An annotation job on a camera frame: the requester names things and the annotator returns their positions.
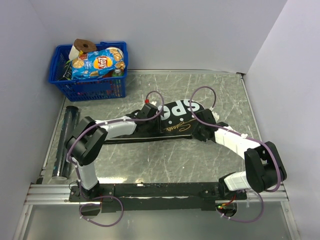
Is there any black SPORT racket bag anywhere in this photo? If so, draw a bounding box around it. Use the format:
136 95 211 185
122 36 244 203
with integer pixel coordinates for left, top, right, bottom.
104 99 205 145

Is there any black shuttlecock tube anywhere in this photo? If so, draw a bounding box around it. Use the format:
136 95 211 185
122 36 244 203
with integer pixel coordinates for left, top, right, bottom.
50 105 80 182

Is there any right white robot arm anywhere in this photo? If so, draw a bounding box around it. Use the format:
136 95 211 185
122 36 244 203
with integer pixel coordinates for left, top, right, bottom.
191 109 288 199

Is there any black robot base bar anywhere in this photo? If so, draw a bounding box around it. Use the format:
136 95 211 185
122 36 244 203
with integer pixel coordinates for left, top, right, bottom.
69 182 247 213

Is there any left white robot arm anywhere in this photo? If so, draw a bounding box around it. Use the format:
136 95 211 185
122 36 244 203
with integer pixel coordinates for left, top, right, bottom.
65 103 162 201

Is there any blue Lays chips bag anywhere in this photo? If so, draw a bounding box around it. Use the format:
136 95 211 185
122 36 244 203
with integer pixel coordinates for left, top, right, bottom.
71 47 126 80

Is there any blue plastic shopping basket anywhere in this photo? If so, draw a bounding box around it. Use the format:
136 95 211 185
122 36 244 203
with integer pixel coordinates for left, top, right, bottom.
48 41 129 102

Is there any dark green package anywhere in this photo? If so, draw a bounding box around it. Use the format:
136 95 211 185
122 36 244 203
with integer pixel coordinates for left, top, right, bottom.
61 61 72 81

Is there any white paper towel roll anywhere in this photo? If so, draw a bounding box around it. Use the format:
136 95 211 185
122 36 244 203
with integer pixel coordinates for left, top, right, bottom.
68 44 80 61

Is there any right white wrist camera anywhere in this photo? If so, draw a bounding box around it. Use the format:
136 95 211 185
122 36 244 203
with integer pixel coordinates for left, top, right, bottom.
211 111 220 122

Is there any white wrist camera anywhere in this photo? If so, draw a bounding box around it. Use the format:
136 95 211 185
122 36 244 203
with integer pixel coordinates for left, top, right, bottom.
211 111 220 122
144 99 157 106

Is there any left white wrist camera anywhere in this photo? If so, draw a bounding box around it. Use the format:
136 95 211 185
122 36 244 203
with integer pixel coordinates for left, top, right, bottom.
144 99 157 106

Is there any aluminium rail frame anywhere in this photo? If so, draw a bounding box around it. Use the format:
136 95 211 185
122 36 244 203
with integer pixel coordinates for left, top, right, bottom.
24 184 289 205

